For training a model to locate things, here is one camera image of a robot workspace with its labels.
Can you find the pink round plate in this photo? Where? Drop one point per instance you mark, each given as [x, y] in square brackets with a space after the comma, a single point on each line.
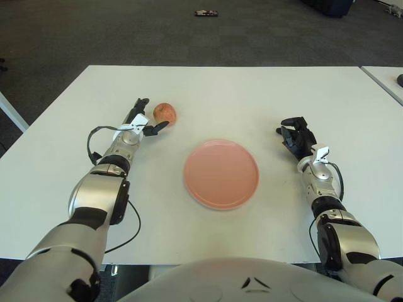
[222, 174]

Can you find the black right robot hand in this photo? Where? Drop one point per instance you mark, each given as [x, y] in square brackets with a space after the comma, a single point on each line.
[302, 141]

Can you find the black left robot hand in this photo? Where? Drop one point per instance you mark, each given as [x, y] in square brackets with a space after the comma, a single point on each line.
[140, 121]

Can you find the white table leg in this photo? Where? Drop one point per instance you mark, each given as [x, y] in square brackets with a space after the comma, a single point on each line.
[12, 111]

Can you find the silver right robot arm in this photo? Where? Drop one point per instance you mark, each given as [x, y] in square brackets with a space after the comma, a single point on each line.
[327, 192]

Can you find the red apple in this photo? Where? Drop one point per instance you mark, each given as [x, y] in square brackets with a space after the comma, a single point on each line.
[164, 112]

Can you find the grey robot torso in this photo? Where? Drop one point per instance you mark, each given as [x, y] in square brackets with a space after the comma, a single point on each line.
[220, 280]

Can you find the small dark floor object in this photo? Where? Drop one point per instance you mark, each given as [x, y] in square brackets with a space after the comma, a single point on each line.
[206, 13]

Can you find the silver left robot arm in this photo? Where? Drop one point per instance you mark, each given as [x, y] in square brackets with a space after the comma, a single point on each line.
[94, 195]

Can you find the small grey toy robot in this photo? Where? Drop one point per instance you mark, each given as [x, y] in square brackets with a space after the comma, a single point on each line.
[395, 9]

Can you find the dark blue bag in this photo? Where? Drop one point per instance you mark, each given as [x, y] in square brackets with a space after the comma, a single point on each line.
[333, 7]

